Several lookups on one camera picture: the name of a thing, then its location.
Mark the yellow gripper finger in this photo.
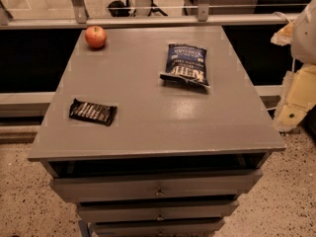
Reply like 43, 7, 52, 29
273, 64, 316, 132

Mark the red apple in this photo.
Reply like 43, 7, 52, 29
85, 26, 107, 48

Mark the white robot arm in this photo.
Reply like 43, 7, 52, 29
271, 0, 316, 132

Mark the top grey drawer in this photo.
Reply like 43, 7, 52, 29
51, 169, 263, 202

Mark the grey drawer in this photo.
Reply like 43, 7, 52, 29
77, 199, 239, 222
94, 218, 224, 237
51, 169, 263, 202

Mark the blue chip bag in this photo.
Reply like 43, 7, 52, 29
160, 43, 209, 87

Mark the grey drawer cabinet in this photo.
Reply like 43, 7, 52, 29
27, 25, 287, 237

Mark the middle grey drawer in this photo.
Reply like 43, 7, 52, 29
77, 199, 239, 222

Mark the bottom grey drawer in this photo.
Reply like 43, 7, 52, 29
94, 218, 224, 237

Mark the black candy bar wrapper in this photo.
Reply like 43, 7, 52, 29
69, 99, 118, 126

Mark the black object behind railing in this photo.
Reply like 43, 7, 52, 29
107, 0, 135, 17

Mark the metal railing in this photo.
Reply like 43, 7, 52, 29
0, 0, 310, 30

